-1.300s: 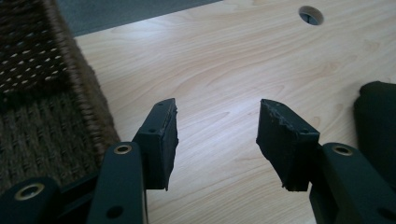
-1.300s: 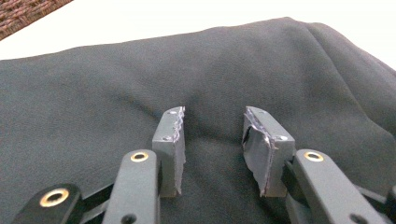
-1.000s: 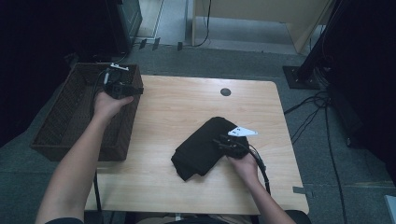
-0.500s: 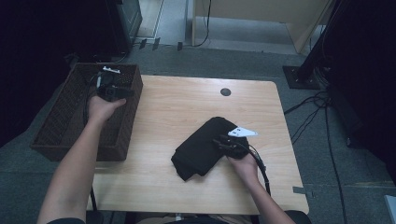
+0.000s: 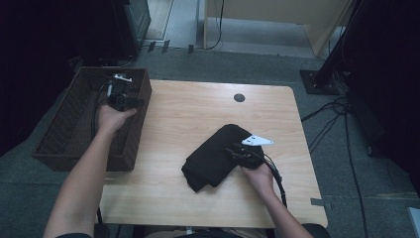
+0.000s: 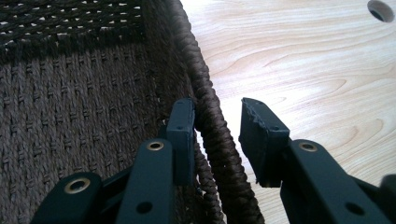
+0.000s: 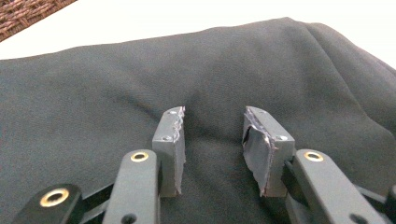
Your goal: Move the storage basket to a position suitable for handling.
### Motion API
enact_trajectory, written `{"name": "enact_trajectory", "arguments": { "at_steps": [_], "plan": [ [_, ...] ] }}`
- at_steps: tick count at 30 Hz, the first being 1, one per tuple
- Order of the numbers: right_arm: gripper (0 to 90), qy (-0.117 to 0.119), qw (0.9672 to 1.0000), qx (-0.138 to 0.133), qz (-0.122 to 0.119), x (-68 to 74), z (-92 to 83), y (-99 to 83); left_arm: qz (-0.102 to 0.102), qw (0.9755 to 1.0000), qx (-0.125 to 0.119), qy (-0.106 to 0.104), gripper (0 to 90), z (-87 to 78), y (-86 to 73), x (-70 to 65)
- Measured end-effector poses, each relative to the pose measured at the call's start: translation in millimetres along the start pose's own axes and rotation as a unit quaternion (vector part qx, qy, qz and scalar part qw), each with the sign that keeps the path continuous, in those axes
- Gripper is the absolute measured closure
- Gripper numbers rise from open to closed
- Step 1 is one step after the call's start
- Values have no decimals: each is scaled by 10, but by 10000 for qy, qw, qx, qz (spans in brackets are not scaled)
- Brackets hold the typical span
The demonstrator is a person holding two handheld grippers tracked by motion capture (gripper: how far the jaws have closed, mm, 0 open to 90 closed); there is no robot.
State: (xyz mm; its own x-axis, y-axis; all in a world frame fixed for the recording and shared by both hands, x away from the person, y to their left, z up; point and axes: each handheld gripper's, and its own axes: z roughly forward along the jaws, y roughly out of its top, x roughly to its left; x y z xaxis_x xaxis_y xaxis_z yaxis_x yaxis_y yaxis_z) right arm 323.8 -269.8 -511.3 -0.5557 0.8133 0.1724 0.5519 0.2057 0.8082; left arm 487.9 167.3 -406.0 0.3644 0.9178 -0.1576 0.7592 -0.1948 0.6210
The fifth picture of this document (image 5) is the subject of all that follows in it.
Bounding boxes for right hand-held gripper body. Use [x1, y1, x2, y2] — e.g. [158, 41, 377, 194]
[238, 134, 274, 170]

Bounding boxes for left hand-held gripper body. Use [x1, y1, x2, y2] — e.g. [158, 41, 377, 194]
[106, 73, 133, 112]

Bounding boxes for black pants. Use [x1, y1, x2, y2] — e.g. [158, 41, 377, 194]
[180, 123, 265, 193]

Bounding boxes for brown wicker basket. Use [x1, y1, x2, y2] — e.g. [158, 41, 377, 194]
[32, 66, 153, 173]

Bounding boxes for person's left hand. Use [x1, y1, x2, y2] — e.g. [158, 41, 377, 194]
[96, 104, 139, 136]

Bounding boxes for person's right hand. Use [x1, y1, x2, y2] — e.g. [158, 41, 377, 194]
[240, 163, 275, 198]

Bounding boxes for black cabinet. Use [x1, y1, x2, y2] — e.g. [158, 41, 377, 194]
[112, 0, 153, 60]

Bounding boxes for grey floor tape strip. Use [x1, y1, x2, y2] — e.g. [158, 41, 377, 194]
[310, 196, 333, 211]

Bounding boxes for black curtain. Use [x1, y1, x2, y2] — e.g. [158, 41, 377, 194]
[0, 0, 117, 157]
[343, 0, 420, 196]

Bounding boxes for white flat object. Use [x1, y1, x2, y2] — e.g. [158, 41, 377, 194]
[406, 206, 420, 238]

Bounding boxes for left hand-held gripper cable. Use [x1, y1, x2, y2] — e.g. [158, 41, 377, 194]
[90, 82, 112, 140]

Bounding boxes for hand-held gripper cable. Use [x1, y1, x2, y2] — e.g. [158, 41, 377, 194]
[90, 82, 112, 140]
[261, 153, 287, 208]

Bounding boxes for right hand-held gripper cable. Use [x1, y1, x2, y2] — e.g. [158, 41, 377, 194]
[261, 153, 287, 208]

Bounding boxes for black floor cable bundle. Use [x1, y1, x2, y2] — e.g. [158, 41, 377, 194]
[300, 96, 351, 154]

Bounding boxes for black stand base plate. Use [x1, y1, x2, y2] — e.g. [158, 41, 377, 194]
[299, 68, 340, 96]

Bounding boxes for long black floor cable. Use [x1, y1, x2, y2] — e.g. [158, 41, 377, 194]
[344, 108, 369, 238]

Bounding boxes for black hanging cable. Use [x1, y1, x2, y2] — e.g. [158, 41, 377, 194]
[206, 0, 226, 52]

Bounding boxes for black stand post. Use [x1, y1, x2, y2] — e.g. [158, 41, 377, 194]
[315, 0, 368, 87]

